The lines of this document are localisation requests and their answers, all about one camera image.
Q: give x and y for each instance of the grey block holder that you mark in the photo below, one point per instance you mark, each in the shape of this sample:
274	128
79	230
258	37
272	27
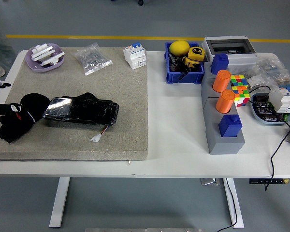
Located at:
215	135

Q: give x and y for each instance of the yellow foam ball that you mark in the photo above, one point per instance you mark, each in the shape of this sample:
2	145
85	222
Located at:
179	47

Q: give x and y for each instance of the clear bag of screws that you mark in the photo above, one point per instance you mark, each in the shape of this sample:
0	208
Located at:
91	58

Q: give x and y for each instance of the white plastic strip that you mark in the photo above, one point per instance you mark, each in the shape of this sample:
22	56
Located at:
42	52

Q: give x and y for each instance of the black chair caster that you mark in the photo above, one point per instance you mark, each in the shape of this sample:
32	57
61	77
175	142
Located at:
140	2

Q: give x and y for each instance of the clear bag of parts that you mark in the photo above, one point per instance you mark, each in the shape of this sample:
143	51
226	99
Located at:
273	68

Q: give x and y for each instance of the grey-blue tray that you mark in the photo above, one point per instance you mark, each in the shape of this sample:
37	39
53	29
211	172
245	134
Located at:
258	118

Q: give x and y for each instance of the blue block with knob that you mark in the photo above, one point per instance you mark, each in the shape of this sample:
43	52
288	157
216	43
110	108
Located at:
220	64
229	126

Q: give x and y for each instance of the grey-brown mat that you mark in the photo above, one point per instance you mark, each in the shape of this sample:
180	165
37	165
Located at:
125	108

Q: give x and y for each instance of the white table leg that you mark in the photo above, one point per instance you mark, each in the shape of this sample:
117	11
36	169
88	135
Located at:
235	207
59	205

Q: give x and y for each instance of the colourful puzzle cube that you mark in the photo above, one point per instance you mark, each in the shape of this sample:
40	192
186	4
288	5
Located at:
238	81
241	96

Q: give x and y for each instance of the yellow black tape measure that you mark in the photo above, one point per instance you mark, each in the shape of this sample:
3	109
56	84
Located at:
191	62
197	53

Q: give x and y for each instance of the glossy black panel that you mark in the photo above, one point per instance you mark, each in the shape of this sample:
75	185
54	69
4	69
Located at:
87	111

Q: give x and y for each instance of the metal bracket under table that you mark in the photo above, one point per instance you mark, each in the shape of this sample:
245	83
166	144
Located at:
209	181

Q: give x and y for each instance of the circuit boards with black relays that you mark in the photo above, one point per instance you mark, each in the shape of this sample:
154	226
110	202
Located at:
262	110

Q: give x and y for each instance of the purple tray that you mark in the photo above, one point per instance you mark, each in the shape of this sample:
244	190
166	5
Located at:
38	67

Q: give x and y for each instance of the black table control panel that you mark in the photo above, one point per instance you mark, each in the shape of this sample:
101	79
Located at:
268	181

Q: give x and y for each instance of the white circuit breakers blue switches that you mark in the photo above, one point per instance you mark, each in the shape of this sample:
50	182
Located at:
284	99

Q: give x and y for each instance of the white circuit breaker blue switch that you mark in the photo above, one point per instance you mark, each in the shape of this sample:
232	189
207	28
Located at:
135	55

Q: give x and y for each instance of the white plastic bracket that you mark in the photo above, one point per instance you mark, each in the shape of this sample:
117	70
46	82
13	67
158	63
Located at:
52	59

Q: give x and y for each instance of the small clear bag white part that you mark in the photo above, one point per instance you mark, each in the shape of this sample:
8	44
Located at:
256	82

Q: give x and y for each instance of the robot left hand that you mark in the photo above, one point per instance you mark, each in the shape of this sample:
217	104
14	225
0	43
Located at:
4	108

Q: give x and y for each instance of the grey electrical enclosure box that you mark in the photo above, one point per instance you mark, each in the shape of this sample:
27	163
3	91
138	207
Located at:
241	59

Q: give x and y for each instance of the orange cylinder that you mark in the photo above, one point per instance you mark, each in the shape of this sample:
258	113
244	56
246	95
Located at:
221	81
225	101

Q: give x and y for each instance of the blue plastic bin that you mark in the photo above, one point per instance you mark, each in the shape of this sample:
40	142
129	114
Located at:
183	77

